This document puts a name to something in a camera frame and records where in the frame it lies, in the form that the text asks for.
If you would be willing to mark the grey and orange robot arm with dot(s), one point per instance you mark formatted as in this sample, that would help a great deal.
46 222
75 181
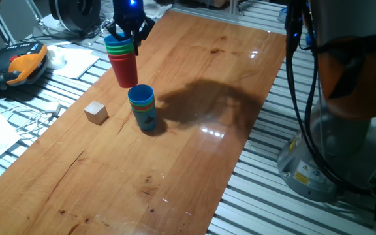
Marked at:
338 147

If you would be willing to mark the blue plastic cup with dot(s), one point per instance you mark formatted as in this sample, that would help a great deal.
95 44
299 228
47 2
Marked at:
117 40
144 122
140 94

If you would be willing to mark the thin metal rod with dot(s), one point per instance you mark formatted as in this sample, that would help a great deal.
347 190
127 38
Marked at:
34 13

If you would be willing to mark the red plastic cup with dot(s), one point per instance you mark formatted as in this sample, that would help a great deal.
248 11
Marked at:
122 56
126 73
143 108

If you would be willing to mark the clear glass mug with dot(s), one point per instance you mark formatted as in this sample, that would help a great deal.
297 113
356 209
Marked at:
106 16

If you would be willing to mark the white tissue lump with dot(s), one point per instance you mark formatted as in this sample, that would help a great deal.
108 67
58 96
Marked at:
55 58

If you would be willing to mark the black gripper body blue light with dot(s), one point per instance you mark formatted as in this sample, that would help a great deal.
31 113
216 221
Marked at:
129 13

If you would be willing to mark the varnished wooden board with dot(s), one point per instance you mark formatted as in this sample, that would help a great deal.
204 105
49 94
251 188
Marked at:
191 169

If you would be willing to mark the small wooden block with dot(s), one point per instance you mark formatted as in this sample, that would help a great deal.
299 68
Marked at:
96 112

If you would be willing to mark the blue tissue pack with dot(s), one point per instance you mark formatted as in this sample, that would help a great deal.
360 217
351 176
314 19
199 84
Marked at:
282 14

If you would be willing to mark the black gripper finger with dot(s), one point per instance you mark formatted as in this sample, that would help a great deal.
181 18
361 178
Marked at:
114 31
144 31

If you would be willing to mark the orange and black teach pendant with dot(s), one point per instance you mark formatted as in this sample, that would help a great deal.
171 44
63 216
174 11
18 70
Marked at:
25 63

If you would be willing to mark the black round spool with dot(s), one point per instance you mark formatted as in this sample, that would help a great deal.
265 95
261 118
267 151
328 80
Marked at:
77 16

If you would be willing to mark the white crumpled tissue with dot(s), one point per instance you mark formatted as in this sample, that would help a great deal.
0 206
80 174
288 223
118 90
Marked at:
158 8

